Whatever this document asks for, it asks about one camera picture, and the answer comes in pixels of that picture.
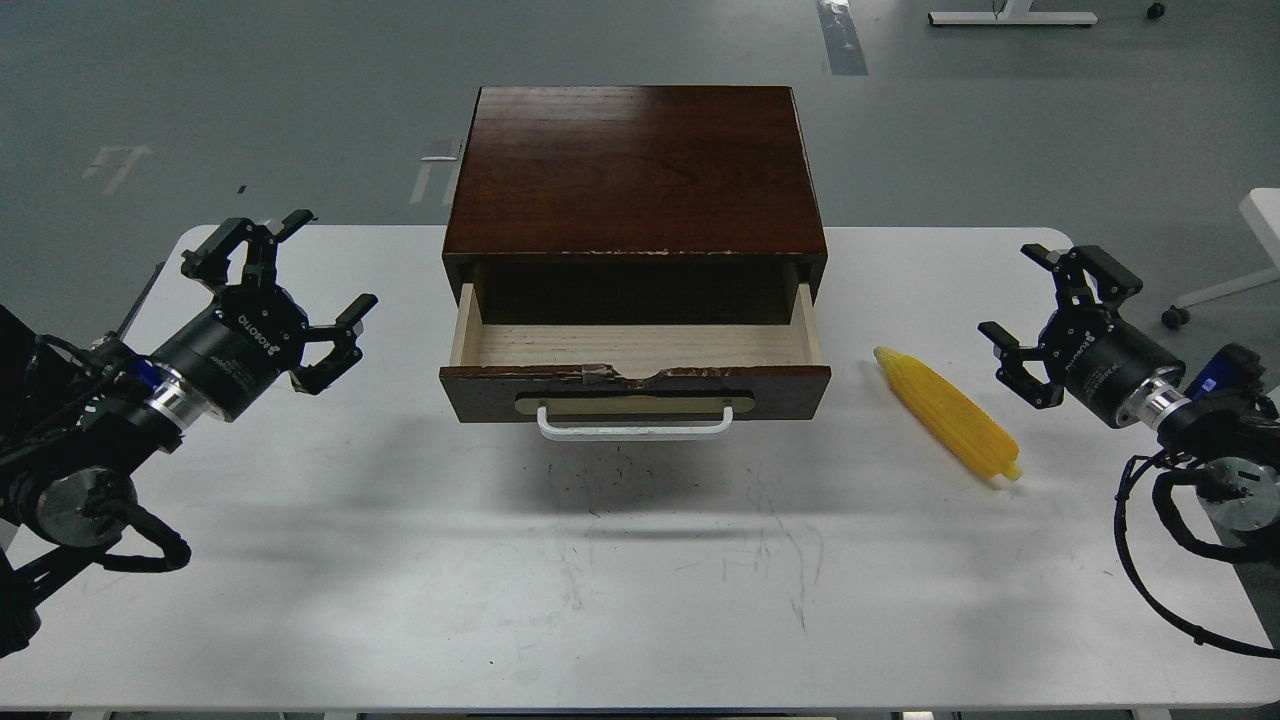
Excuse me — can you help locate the dark wooden drawer cabinet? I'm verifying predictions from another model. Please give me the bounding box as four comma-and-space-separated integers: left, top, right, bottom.
442, 85, 828, 293

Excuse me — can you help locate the wooden drawer with white handle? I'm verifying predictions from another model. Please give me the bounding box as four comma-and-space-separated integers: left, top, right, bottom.
439, 283, 832, 439

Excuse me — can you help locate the white desk leg base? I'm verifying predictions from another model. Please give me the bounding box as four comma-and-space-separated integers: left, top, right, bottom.
928, 1, 1100, 28

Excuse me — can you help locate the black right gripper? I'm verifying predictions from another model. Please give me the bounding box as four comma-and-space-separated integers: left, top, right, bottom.
978, 243, 1187, 429

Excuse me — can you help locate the yellow corn cob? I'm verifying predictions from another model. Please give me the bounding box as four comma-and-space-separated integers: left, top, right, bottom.
873, 346, 1021, 482

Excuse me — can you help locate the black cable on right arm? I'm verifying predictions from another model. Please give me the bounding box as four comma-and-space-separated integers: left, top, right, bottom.
1114, 452, 1280, 660

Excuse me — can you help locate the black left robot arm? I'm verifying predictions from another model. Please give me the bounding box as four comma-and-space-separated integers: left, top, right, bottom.
1, 209, 378, 655

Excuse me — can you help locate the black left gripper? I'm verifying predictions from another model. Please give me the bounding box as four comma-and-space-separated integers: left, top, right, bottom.
152, 210, 379, 421

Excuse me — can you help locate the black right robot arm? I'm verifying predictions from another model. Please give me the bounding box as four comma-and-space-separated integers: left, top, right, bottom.
978, 243, 1277, 564

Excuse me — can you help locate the white chair base with caster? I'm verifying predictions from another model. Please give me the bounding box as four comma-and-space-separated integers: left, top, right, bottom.
1161, 188, 1280, 331

